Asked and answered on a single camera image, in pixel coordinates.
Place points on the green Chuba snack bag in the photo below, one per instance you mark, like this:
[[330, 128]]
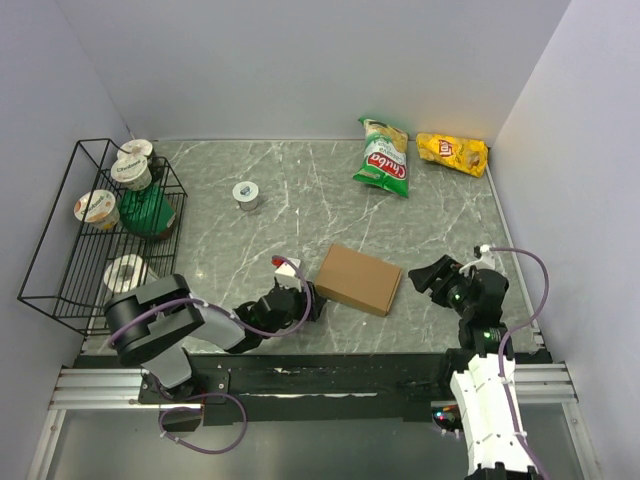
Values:
[[384, 163]]

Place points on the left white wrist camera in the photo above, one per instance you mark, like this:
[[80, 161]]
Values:
[[285, 275]]

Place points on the black wire rack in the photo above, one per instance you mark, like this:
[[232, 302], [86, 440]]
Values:
[[64, 279]]

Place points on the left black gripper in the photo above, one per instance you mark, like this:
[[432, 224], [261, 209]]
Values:
[[319, 301]]

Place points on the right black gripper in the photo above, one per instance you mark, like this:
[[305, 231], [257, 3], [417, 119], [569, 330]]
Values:
[[446, 268]]

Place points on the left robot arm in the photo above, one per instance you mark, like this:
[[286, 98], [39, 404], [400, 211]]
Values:
[[149, 324]]

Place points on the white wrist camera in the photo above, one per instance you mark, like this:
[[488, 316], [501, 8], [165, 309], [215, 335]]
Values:
[[484, 259], [285, 275]]

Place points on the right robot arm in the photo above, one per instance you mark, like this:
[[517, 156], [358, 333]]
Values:
[[480, 372]]

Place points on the yellow Lays chips bag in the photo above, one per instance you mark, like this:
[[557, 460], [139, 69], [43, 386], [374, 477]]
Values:
[[468, 156]]

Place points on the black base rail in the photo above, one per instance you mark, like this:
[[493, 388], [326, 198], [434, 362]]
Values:
[[229, 388]]

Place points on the green bottle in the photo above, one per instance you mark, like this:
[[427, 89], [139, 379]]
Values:
[[147, 213]]

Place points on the Chobani yogurt cup middle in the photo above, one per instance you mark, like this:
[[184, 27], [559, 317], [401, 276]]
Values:
[[132, 172]]

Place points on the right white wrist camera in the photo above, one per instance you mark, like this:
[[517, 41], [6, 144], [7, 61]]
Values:
[[484, 259]]

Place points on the Chobani yogurt cup front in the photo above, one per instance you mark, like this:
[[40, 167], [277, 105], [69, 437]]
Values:
[[98, 209]]

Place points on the brown cardboard box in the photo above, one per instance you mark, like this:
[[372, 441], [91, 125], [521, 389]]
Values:
[[357, 280]]

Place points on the chobani yogurt cup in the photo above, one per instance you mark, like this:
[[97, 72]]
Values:
[[98, 209], [132, 172]]

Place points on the small white yogurt cup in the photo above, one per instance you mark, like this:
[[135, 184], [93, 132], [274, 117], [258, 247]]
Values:
[[246, 194]]

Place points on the yogurt cup rear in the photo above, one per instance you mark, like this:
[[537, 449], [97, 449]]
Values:
[[136, 147]]

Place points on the white tape roll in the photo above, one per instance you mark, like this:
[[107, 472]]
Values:
[[128, 272]]

